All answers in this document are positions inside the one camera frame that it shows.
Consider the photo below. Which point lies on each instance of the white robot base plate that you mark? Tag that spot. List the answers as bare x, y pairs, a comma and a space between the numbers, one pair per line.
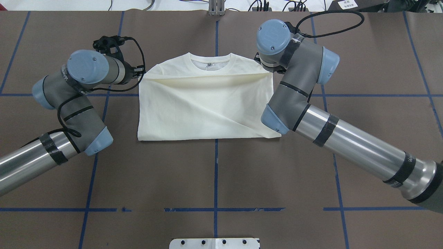
215, 243

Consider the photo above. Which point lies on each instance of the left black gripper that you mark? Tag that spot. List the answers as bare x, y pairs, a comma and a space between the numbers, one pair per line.
132, 72

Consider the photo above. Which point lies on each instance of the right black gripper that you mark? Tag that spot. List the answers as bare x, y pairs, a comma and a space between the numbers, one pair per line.
258, 58

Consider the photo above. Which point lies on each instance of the aluminium frame post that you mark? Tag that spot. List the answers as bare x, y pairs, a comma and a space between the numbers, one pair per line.
216, 7

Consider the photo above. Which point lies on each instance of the black box with label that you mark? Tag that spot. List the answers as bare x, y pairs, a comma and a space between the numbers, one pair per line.
359, 5

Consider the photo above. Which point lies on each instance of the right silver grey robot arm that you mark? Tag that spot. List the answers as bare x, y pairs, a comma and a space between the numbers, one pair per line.
284, 49

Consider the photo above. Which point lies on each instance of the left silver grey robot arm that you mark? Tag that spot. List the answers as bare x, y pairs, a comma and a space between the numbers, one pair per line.
82, 129

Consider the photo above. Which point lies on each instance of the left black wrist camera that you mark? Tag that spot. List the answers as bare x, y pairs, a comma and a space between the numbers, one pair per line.
110, 46

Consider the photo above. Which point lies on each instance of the cream long-sleeve cat shirt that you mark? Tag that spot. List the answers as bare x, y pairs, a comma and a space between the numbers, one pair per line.
201, 98

